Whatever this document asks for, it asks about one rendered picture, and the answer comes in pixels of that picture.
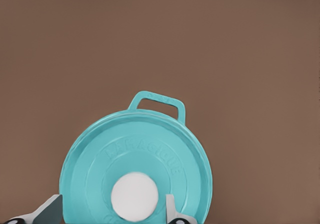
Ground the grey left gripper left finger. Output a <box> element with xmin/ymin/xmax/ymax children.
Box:
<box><xmin>1</xmin><ymin>194</ymin><xmax>64</xmax><ymax>224</ymax></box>

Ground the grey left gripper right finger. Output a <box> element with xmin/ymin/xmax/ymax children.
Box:
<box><xmin>165</xmin><ymin>194</ymin><xmax>198</xmax><ymax>224</ymax></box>

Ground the turquoise cast iron pot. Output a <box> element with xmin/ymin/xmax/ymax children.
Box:
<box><xmin>58</xmin><ymin>90</ymin><xmax>214</xmax><ymax>224</ymax></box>

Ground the turquoise pot lid, white knob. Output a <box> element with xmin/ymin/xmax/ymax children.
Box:
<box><xmin>59</xmin><ymin>109</ymin><xmax>211</xmax><ymax>224</ymax></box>

